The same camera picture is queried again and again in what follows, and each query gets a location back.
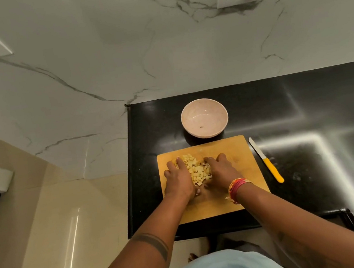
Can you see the person's left hand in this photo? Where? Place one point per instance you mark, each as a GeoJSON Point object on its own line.
{"type": "Point", "coordinates": [178, 181]}

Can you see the pile of diced potato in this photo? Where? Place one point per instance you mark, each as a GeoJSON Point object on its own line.
{"type": "Point", "coordinates": [198, 170]}

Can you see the wooden cutting board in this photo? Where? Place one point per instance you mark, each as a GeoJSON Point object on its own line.
{"type": "Point", "coordinates": [246, 161]}

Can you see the person's left forearm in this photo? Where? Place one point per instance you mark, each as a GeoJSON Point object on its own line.
{"type": "Point", "coordinates": [139, 262]}

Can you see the person's right hand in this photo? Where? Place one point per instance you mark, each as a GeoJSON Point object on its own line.
{"type": "Point", "coordinates": [223, 173]}

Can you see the pink speckled bowl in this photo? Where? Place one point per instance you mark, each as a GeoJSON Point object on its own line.
{"type": "Point", "coordinates": [205, 113]}

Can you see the person's right forearm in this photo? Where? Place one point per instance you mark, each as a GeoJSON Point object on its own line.
{"type": "Point", "coordinates": [308, 228]}

